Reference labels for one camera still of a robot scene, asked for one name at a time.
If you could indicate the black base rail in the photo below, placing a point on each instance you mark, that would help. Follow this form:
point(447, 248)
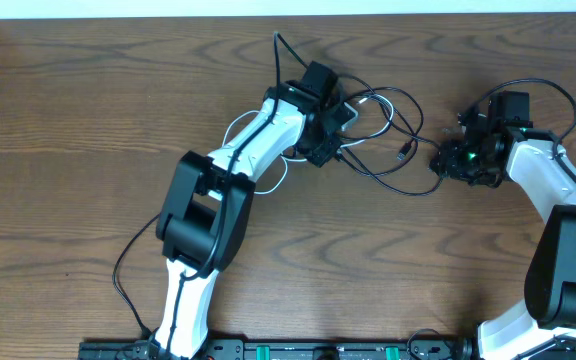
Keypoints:
point(236, 349)

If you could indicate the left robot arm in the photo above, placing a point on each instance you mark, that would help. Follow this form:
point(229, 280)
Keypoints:
point(204, 216)

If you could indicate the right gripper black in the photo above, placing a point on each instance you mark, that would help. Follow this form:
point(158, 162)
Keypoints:
point(449, 163)

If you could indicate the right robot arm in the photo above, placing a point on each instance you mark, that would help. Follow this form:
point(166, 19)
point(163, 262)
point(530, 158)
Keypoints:
point(543, 324)

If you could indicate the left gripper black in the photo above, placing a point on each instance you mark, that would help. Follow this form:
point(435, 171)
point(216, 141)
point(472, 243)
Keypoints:
point(326, 156)

